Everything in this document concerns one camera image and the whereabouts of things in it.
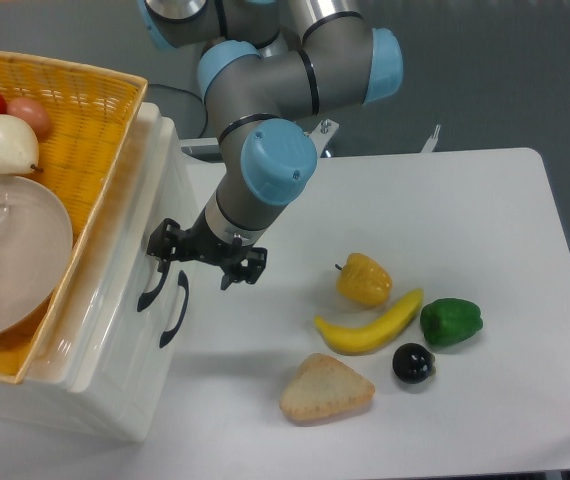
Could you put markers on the triangular bread slice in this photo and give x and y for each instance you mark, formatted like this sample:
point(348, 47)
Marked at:
point(322, 388)

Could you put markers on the beige plate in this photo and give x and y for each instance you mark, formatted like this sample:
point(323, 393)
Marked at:
point(35, 249)

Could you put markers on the black eggplant ball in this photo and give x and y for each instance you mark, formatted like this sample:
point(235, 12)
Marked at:
point(412, 363)

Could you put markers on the yellow banana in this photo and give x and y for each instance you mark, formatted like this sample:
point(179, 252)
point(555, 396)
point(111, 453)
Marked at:
point(376, 334)

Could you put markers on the yellow bell pepper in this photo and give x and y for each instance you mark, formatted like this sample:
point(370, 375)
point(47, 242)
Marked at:
point(362, 280)

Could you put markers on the white clip on table edge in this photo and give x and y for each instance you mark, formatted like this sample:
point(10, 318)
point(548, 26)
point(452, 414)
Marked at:
point(432, 141)

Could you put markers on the pink peach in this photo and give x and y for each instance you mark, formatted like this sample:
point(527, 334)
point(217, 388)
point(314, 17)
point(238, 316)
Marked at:
point(33, 113)

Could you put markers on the green bell pepper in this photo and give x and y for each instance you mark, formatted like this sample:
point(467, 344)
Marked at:
point(449, 321)

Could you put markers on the white pear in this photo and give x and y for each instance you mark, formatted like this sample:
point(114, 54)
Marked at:
point(19, 147)

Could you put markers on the black drawer handle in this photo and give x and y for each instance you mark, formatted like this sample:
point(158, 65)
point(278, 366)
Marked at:
point(148, 297)
point(178, 311)

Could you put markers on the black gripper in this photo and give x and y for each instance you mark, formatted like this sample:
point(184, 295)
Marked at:
point(239, 263)

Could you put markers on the white mounting bracket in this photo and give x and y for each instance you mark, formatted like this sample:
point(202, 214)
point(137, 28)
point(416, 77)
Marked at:
point(322, 135)

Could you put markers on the yellow woven basket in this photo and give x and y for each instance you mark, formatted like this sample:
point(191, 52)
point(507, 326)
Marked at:
point(92, 109)

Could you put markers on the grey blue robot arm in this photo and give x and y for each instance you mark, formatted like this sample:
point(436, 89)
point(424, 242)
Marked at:
point(255, 88)

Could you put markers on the white drawer cabinet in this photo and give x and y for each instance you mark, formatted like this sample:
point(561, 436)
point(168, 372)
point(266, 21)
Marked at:
point(101, 370)

